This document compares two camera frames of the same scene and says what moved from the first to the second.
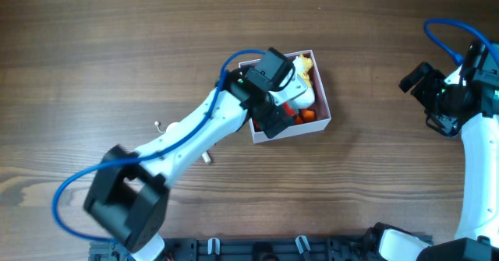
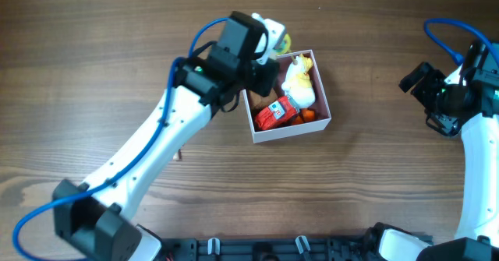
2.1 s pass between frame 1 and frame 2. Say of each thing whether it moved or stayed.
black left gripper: moved
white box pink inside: stayed
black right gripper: stayed
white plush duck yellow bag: stayed
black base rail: stayed
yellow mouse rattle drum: moved
